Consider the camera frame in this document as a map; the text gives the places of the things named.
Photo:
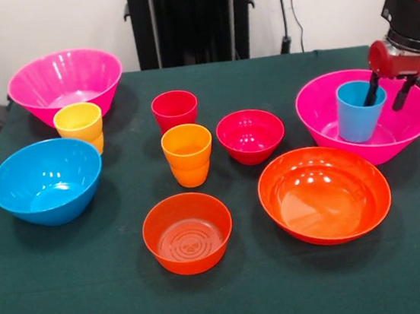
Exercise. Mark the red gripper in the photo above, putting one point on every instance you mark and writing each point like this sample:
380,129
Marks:
405,64

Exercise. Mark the blue plastic cup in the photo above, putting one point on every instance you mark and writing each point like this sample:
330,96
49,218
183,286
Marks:
355,124

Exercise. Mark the large orange plastic bowl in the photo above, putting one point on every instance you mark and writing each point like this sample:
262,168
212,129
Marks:
326,196

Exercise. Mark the small red plastic bowl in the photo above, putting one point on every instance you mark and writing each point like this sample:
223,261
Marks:
251,148

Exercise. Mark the large pink plastic bowl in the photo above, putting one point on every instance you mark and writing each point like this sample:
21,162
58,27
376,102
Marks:
66,79
316,113

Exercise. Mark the orange plastic cup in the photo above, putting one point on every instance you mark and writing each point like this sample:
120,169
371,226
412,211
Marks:
189,159

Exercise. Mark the red plastic cup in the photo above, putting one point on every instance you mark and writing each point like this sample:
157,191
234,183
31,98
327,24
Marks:
173,109

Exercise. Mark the small orange plastic bowl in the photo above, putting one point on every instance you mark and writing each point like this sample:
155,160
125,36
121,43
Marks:
192,259

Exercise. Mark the yellow plastic cup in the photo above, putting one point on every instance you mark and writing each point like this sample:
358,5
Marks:
79,123

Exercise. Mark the blue plastic bowl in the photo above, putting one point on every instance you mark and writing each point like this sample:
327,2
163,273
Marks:
45,185

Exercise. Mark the dark green tablecloth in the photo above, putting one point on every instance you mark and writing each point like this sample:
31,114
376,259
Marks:
99,312

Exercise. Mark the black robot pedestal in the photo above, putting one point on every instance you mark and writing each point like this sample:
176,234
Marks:
193,21

